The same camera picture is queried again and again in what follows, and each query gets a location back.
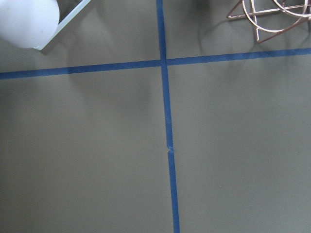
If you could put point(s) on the copper wire bottle rack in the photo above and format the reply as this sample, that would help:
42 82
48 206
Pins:
272 18

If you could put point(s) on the white cylindrical container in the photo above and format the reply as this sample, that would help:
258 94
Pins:
28 23

